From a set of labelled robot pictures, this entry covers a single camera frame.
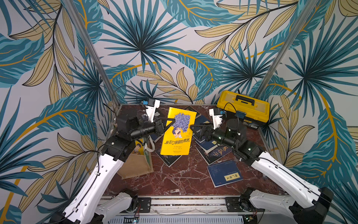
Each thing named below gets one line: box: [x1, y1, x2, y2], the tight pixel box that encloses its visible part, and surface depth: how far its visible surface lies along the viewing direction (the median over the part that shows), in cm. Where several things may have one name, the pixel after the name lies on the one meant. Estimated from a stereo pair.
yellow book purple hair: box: [159, 106, 198, 156], surface depth 62 cm
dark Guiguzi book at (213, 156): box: [195, 143, 233, 166], surface depth 92 cm
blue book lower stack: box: [194, 140, 219, 154], surface depth 92 cm
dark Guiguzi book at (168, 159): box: [154, 148, 183, 168], surface depth 90 cm
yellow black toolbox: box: [216, 90, 271, 129], surface depth 100 cm
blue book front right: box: [206, 160, 244, 189], surface depth 85 cm
